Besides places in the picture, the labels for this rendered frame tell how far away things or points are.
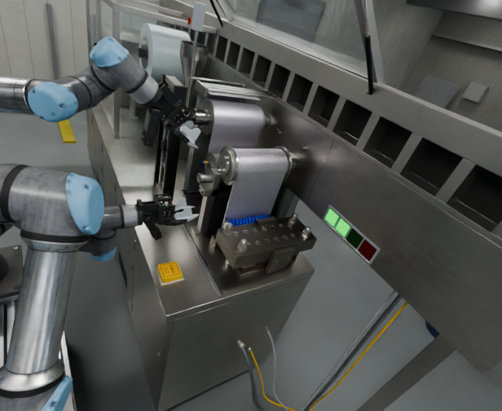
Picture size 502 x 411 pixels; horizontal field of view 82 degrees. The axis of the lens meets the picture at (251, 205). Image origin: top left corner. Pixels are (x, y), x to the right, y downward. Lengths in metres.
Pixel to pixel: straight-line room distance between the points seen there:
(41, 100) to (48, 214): 0.24
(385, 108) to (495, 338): 0.68
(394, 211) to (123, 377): 1.58
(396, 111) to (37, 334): 1.04
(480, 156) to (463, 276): 0.31
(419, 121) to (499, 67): 7.75
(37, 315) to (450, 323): 0.99
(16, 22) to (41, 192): 3.96
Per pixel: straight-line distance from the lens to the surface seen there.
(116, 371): 1.93
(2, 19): 4.55
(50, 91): 0.73
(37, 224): 0.66
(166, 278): 1.07
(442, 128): 0.94
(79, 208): 0.63
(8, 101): 0.81
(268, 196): 1.21
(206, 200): 1.18
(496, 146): 0.89
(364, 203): 1.05
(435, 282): 0.99
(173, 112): 0.87
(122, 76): 0.81
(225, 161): 1.07
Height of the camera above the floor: 1.74
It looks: 33 degrees down
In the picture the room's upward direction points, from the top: 18 degrees clockwise
